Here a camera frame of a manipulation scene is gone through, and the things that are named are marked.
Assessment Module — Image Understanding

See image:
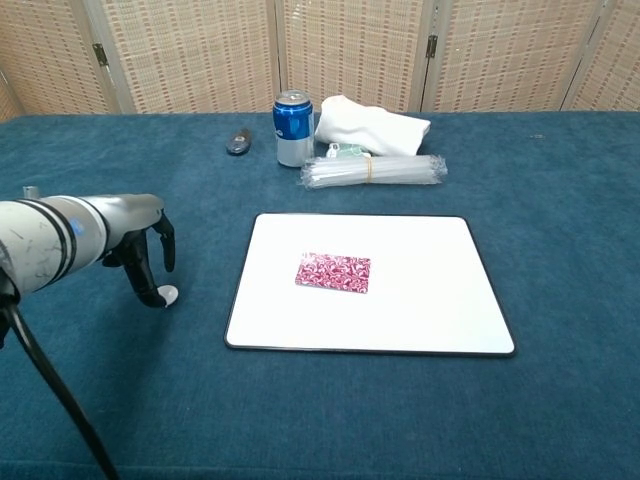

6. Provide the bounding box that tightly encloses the blue silver drink can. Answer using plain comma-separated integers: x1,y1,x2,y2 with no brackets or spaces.
272,89,315,168

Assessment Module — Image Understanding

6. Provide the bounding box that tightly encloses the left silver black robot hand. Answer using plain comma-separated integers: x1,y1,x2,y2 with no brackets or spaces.
99,193,177,309

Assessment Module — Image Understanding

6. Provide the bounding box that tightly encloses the bundle of clear straws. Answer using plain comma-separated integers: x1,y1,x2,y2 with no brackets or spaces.
298,153,449,190

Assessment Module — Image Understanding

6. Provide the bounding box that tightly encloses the dark blue tablecloth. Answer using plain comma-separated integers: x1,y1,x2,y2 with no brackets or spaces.
0,110,640,480

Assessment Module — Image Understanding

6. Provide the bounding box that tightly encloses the green white small packet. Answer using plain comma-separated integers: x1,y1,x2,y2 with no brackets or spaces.
324,142,374,160

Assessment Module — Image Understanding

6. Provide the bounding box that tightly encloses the woven folding screen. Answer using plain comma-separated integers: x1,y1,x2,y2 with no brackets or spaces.
0,0,640,124

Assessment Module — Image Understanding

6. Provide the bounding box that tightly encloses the pink patterned card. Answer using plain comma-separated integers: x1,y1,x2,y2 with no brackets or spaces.
294,251,373,295

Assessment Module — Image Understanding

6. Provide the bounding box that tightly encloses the small black oval device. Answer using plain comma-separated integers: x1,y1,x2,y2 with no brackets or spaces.
225,127,253,156

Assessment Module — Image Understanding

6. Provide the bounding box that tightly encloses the white rectangular board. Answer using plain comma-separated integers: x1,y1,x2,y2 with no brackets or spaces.
224,213,517,358

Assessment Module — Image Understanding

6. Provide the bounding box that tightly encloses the folded white towel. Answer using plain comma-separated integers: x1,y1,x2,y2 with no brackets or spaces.
313,94,432,157

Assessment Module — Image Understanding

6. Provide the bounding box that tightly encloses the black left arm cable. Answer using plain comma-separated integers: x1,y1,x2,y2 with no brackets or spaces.
0,299,121,480

